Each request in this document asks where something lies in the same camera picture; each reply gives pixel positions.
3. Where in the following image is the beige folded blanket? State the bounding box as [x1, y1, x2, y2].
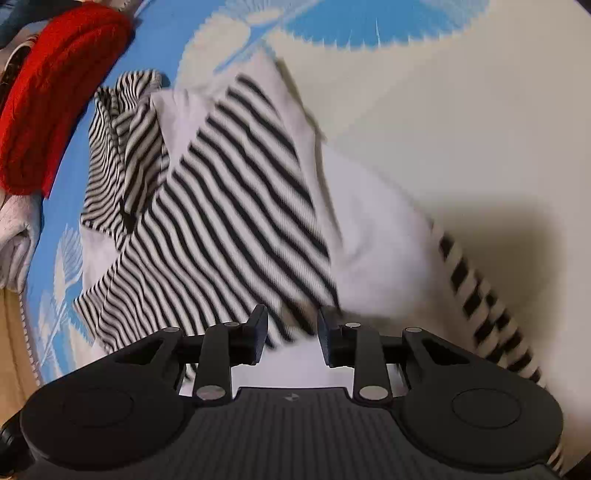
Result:
[0, 190, 46, 296]

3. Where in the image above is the red folded blanket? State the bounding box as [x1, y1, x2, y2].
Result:
[0, 2, 136, 200]

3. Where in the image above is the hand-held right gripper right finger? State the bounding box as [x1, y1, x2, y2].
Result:
[317, 306, 464, 402]

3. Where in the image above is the blue and cream printed bedsheet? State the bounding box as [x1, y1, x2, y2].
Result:
[21, 0, 591, 478]

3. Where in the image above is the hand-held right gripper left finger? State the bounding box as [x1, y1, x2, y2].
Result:
[110, 304, 269, 407]

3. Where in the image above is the black and white striped shirt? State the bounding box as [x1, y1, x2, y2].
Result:
[73, 59, 548, 386]

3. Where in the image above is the wooden headboard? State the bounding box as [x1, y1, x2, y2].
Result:
[0, 288, 40, 409]

